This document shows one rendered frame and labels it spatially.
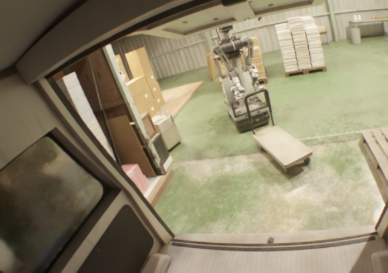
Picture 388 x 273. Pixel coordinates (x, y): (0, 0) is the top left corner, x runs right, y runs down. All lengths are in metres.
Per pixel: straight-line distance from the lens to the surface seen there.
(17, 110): 0.79
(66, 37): 0.57
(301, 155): 2.47
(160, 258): 1.28
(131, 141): 2.86
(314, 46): 5.69
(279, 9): 1.68
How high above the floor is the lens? 1.68
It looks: 23 degrees down
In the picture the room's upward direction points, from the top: 20 degrees counter-clockwise
